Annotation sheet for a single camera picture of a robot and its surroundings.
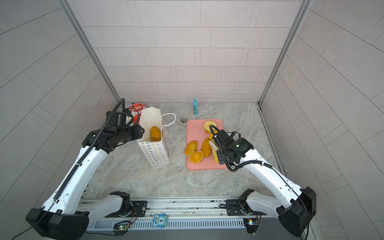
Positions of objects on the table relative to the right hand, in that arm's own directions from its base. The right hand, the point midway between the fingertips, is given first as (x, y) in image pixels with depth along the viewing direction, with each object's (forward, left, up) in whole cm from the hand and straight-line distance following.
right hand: (223, 157), depth 76 cm
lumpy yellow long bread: (+5, +3, -7) cm, 9 cm away
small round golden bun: (+10, +17, -6) cm, 21 cm away
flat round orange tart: (+5, +14, -8) cm, 17 cm away
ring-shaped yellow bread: (+27, +6, -8) cm, 28 cm away
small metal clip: (+34, +22, -9) cm, 42 cm away
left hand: (+12, +38, +13) cm, 42 cm away
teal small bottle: (+41, +13, -3) cm, 43 cm away
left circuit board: (-25, +47, -8) cm, 54 cm away
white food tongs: (+7, +4, +1) cm, 8 cm away
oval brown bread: (+11, +8, -9) cm, 16 cm away
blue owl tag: (-23, +32, -10) cm, 41 cm away
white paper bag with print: (+4, +33, +13) cm, 35 cm away
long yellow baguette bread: (+19, +38, -2) cm, 42 cm away
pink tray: (+8, +11, -7) cm, 15 cm away
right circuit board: (-27, -10, -14) cm, 32 cm away
